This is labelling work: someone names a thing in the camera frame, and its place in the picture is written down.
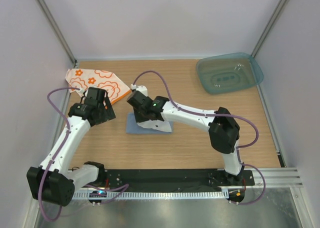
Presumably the blue terry towel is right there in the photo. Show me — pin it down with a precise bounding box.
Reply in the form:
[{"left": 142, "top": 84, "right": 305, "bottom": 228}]
[{"left": 125, "top": 112, "right": 174, "bottom": 135}]

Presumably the white orange flower towel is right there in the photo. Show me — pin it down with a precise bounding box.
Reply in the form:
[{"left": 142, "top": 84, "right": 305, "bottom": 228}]
[{"left": 65, "top": 68, "right": 131, "bottom": 105}]

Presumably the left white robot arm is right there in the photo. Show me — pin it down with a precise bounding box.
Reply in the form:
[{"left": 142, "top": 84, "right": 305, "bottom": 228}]
[{"left": 26, "top": 87, "right": 116, "bottom": 207}]

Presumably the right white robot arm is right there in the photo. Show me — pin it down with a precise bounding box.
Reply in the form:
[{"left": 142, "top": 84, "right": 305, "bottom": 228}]
[{"left": 127, "top": 90, "right": 244, "bottom": 186}]

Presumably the teal plastic tub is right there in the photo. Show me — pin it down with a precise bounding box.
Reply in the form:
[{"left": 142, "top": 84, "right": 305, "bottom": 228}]
[{"left": 195, "top": 52, "right": 264, "bottom": 95}]

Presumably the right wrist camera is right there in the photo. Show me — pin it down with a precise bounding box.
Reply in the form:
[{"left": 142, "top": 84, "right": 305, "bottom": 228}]
[{"left": 130, "top": 84, "right": 148, "bottom": 96}]

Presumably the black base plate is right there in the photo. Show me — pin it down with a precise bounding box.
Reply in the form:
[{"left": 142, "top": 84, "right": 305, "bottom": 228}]
[{"left": 104, "top": 168, "right": 255, "bottom": 189}]

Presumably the slotted metal rail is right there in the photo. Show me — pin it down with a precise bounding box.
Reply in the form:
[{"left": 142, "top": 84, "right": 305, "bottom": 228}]
[{"left": 72, "top": 189, "right": 229, "bottom": 201}]

